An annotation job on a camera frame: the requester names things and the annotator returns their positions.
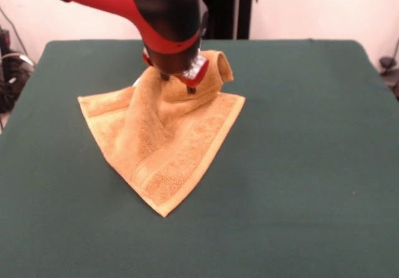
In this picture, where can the orange terry towel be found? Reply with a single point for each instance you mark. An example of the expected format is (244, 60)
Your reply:
(174, 165)

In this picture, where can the black upright stand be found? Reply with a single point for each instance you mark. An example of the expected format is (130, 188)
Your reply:
(243, 10)

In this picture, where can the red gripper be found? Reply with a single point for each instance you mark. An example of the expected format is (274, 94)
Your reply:
(194, 81)

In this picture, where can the dark green table cloth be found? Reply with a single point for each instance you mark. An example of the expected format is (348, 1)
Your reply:
(280, 197)

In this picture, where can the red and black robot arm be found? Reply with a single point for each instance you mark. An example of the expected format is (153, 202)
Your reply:
(162, 16)

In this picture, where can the black electronics box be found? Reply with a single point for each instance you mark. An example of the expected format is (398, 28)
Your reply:
(4, 37)

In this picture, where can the black power adapter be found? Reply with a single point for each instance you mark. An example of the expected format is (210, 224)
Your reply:
(387, 63)

